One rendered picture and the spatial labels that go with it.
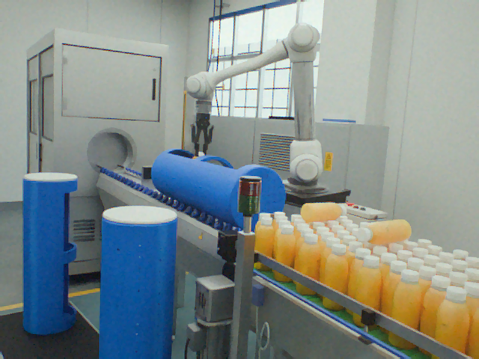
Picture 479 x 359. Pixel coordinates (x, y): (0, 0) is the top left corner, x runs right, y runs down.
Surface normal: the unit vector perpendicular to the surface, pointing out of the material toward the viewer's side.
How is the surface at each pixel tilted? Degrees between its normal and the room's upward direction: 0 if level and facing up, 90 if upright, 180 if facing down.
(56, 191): 90
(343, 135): 90
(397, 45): 90
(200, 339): 90
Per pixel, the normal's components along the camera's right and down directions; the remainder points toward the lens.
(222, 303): 0.54, 0.15
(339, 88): -0.77, 0.04
